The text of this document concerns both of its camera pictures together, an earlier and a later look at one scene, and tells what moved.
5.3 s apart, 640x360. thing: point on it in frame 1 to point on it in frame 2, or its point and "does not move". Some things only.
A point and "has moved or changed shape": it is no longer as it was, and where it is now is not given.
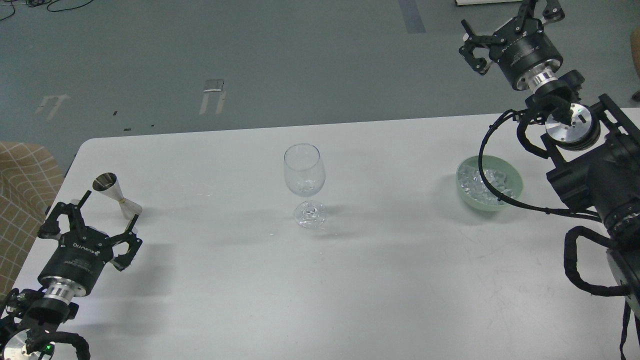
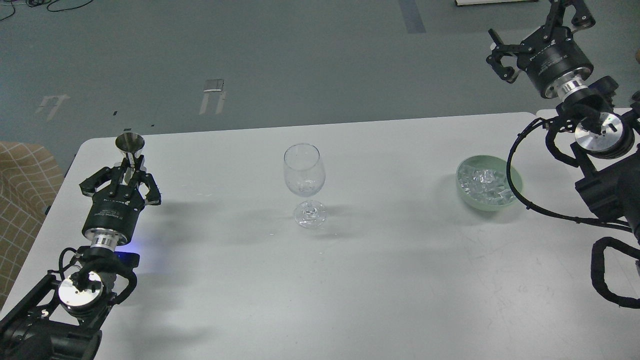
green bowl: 503,174 does not move
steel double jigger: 107,182 has moved or changed shape
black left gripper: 73,266 to 112,216
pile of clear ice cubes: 470,182 does not move
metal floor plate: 214,85 does not move
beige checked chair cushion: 31,177 does not move
